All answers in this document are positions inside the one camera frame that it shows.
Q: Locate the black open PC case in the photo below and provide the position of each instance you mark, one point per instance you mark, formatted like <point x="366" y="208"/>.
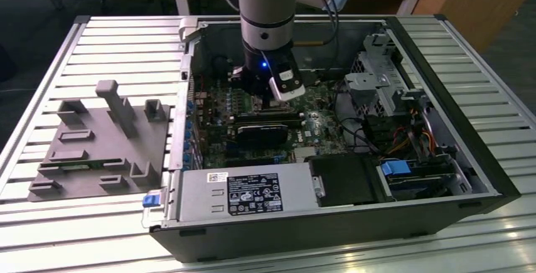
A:
<point x="293" y="235"/>

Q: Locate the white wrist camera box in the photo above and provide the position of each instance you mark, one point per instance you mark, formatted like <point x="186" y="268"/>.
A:
<point x="288" y="88"/>

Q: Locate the grey plastic parts rack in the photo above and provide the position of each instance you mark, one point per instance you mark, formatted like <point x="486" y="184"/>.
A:
<point x="104" y="147"/>

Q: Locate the silver power supply with label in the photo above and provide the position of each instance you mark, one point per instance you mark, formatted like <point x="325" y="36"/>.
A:
<point x="196" y="197"/>

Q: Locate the CPU socket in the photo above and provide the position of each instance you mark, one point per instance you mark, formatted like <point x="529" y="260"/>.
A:
<point x="281" y="110"/>

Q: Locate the black RAM slots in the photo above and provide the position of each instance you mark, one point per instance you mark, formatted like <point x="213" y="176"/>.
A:
<point x="268" y="118"/>

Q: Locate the black graphics card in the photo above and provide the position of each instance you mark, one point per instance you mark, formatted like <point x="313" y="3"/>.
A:
<point x="261" y="135"/>

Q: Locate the grey metal drive cage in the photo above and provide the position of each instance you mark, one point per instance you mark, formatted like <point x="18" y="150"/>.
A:
<point x="372" y="84"/>

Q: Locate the brass tube fitting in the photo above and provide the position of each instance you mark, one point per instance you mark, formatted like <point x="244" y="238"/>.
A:
<point x="309" y="43"/>

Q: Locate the black drive bay cover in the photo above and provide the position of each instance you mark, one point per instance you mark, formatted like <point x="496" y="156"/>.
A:
<point x="342" y="179"/>

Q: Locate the small silver heatsink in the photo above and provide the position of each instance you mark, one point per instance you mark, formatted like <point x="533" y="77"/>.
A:
<point x="306" y="154"/>

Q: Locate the brown wooden cabinet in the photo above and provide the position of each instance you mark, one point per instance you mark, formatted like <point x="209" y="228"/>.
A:
<point x="489" y="3"/>

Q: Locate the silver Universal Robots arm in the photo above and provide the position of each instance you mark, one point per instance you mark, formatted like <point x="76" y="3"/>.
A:
<point x="265" y="9"/>

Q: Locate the blue case latch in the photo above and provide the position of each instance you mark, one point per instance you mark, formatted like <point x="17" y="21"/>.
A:
<point x="150" y="201"/>

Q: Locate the blue disk carrier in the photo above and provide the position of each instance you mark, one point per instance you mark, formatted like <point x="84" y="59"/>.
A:
<point x="397" y="168"/>

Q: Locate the green motherboard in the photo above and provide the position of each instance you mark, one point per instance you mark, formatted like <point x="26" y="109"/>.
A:
<point x="322" y="119"/>

